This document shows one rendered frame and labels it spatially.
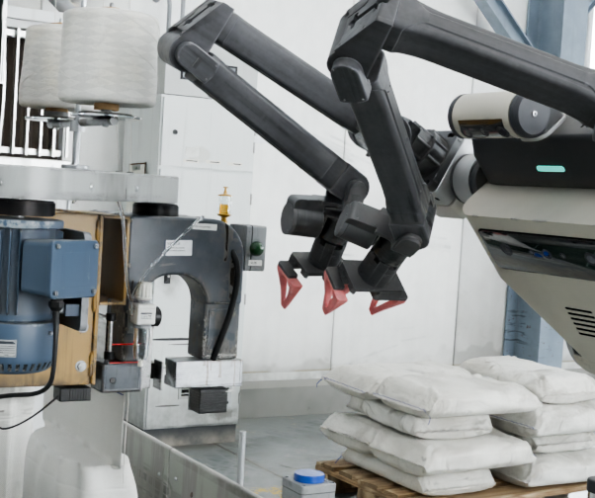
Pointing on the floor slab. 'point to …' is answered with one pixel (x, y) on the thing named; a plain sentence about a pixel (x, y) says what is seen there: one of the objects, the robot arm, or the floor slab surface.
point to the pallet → (351, 482)
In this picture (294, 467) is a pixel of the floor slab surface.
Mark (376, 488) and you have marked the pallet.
